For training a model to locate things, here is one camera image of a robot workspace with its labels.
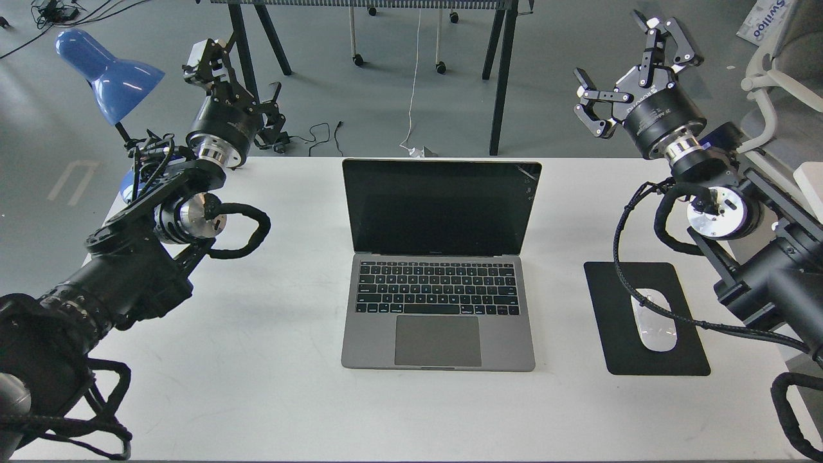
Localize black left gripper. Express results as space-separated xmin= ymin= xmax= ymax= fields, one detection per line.
xmin=182 ymin=39 xmax=287 ymax=169

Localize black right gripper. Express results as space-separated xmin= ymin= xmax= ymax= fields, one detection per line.
xmin=574 ymin=9 xmax=708 ymax=160

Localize grey laptop computer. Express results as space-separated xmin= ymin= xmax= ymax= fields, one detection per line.
xmin=341 ymin=159 xmax=543 ymax=372

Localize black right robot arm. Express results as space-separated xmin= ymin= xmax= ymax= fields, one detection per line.
xmin=574 ymin=10 xmax=822 ymax=363

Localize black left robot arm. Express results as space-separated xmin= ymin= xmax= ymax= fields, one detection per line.
xmin=1 ymin=29 xmax=284 ymax=461

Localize blue desk lamp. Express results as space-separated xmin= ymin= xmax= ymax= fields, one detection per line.
xmin=54 ymin=28 xmax=166 ymax=201

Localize white rolling cart legs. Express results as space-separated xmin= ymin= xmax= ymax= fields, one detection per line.
xmin=348 ymin=6 xmax=461 ymax=75

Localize black-legged background table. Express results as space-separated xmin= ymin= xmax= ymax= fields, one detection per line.
xmin=209 ymin=0 xmax=536 ymax=157

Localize white cardboard box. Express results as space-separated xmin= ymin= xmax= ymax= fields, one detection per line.
xmin=737 ymin=0 xmax=798 ymax=46

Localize white office chair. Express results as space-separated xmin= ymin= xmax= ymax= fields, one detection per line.
xmin=741 ymin=1 xmax=822 ymax=219

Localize white computer mouse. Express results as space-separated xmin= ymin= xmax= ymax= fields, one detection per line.
xmin=631 ymin=288 xmax=677 ymax=352

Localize black mouse pad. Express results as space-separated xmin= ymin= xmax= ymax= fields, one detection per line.
xmin=584 ymin=261 xmax=710 ymax=376

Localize black floor cable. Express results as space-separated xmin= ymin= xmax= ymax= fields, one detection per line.
xmin=273 ymin=120 xmax=345 ymax=158

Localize white hanging cable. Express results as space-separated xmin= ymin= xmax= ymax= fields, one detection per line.
xmin=399 ymin=8 xmax=439 ymax=159

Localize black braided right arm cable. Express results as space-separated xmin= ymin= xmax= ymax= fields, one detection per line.
xmin=612 ymin=181 xmax=812 ymax=354

